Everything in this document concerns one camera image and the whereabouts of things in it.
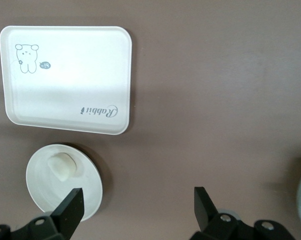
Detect cream rabbit print tray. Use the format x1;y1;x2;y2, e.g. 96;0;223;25
0;25;134;136

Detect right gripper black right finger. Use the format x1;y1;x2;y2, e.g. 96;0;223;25
192;186;299;240

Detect small pale bun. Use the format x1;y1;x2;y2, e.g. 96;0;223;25
46;152;78;183

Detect round cream plate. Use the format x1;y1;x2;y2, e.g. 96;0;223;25
25;143;104;223

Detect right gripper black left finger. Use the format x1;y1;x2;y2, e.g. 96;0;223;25
14;187;85;240

